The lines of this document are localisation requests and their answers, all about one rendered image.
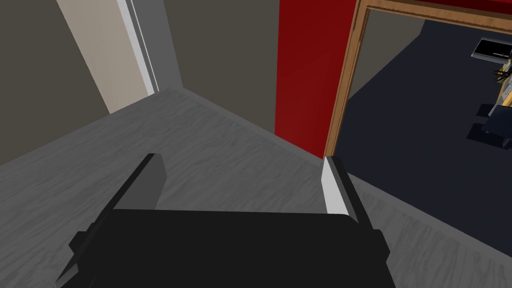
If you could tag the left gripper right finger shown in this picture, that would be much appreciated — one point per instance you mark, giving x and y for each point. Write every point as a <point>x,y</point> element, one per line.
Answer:
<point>332,192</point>

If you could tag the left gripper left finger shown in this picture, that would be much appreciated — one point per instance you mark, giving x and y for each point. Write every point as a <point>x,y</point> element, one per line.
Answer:
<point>146,188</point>

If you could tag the beige door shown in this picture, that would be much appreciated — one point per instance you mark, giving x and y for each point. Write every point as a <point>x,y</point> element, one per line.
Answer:
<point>108,52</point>

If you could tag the yellow and black furniture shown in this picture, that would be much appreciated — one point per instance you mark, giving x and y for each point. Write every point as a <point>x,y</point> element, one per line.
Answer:
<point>496,122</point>

